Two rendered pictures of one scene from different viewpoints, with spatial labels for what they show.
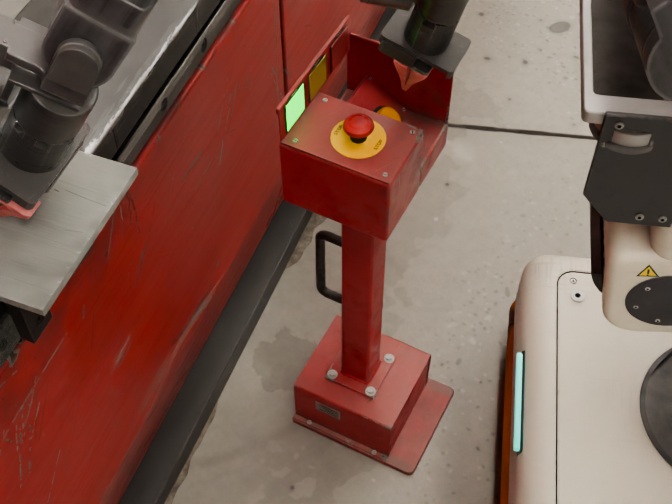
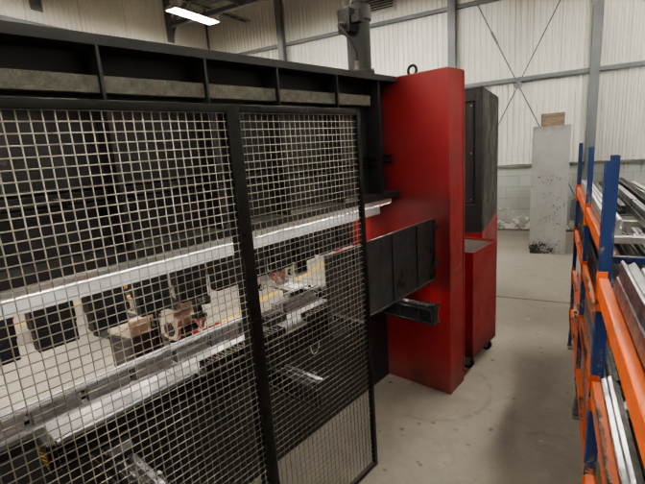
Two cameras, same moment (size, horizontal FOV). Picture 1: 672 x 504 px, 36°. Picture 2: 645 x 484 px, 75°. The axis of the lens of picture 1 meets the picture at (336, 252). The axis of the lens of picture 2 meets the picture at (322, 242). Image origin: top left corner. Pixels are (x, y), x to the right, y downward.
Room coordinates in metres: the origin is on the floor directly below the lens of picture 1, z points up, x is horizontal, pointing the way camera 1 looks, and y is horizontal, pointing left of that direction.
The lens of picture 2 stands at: (3.04, 1.55, 1.85)
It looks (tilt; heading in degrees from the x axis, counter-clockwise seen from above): 12 degrees down; 201
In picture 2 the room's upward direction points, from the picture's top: 4 degrees counter-clockwise
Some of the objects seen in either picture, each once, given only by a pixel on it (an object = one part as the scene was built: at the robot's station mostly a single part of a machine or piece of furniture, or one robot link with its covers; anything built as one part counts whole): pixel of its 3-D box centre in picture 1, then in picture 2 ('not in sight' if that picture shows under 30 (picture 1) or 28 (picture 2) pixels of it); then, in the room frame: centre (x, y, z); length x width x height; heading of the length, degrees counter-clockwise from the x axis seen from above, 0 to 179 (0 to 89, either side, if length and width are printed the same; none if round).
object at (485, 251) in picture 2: not in sight; (456, 299); (-0.57, 1.36, 0.50); 0.50 x 0.50 x 1.00; 68
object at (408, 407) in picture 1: (374, 390); not in sight; (0.95, -0.07, 0.06); 0.25 x 0.20 x 0.12; 62
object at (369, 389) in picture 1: (360, 366); not in sight; (0.97, -0.04, 0.13); 0.10 x 0.10 x 0.01; 62
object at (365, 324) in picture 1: (363, 282); not in sight; (0.97, -0.04, 0.39); 0.05 x 0.05 x 0.54; 62
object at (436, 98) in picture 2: not in sight; (404, 235); (-0.15, 1.01, 1.15); 0.85 x 0.25 x 2.30; 68
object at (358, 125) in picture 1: (358, 131); not in sight; (0.92, -0.03, 0.79); 0.04 x 0.04 x 0.04
